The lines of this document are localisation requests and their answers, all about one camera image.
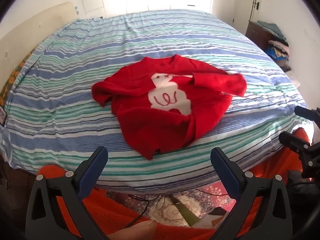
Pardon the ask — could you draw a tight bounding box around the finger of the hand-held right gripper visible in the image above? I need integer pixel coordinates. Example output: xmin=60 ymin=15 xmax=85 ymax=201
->
xmin=278 ymin=131 xmax=312 ymax=157
xmin=294 ymin=106 xmax=320 ymax=125

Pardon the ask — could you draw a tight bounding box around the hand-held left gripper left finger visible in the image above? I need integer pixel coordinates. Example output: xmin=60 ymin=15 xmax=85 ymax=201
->
xmin=25 ymin=146 xmax=110 ymax=240

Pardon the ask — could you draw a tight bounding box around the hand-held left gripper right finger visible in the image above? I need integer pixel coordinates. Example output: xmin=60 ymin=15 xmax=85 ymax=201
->
xmin=210 ymin=147 xmax=294 ymax=240

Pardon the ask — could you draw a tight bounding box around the red sweater with white animal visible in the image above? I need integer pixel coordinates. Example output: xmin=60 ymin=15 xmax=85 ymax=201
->
xmin=91 ymin=54 xmax=247 ymax=161

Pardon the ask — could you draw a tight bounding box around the pile of clothes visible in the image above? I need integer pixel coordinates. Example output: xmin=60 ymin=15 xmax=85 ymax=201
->
xmin=265 ymin=39 xmax=292 ymax=72

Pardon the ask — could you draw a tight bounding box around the person's left hand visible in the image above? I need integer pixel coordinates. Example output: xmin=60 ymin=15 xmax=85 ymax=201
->
xmin=108 ymin=220 xmax=157 ymax=240

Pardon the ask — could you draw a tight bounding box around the patterned rug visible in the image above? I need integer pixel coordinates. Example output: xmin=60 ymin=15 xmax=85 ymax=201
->
xmin=107 ymin=182 xmax=235 ymax=228

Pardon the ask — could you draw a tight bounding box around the dark cloth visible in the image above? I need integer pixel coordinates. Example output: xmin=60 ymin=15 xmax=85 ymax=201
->
xmin=286 ymin=170 xmax=320 ymax=207

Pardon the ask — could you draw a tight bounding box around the orange fleece garment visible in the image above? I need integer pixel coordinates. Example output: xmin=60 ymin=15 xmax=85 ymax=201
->
xmin=37 ymin=127 xmax=315 ymax=240

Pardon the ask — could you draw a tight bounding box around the yellow-green object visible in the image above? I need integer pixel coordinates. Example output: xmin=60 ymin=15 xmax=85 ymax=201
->
xmin=170 ymin=195 xmax=200 ymax=227

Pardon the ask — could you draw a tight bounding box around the blue green striped bed cover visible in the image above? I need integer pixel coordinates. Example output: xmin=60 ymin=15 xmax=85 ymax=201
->
xmin=5 ymin=9 xmax=313 ymax=195

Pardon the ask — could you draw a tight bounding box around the teal folded cloth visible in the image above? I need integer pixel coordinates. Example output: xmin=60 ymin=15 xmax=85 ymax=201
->
xmin=258 ymin=21 xmax=287 ymax=40

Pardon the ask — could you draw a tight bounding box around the wooden dresser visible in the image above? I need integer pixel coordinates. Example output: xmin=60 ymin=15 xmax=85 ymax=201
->
xmin=245 ymin=20 xmax=275 ymax=53

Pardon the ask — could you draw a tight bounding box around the orange floral bed sheet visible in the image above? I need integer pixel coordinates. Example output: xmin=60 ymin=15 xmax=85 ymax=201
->
xmin=0 ymin=52 xmax=33 ymax=105

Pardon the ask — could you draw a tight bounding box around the beige headboard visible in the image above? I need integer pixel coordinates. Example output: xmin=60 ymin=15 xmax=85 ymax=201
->
xmin=0 ymin=1 xmax=77 ymax=85

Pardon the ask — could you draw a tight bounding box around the black cable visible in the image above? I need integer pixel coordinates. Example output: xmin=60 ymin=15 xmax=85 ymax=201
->
xmin=125 ymin=187 xmax=210 ymax=229

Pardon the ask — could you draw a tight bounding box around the thin wall cable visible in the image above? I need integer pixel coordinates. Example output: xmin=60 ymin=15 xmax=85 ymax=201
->
xmin=249 ymin=0 xmax=259 ymax=22

